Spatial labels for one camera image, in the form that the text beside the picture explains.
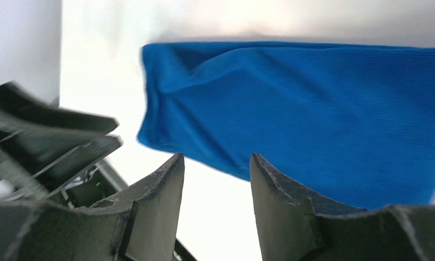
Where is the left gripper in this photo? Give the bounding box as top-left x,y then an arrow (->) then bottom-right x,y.
0,82 -> 122,207

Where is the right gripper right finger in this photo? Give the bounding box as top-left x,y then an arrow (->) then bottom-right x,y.
250,153 -> 362,260

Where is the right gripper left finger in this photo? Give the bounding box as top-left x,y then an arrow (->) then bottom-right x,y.
93,153 -> 185,260

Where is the blue towel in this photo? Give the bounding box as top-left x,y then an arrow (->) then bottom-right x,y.
138,42 -> 435,209

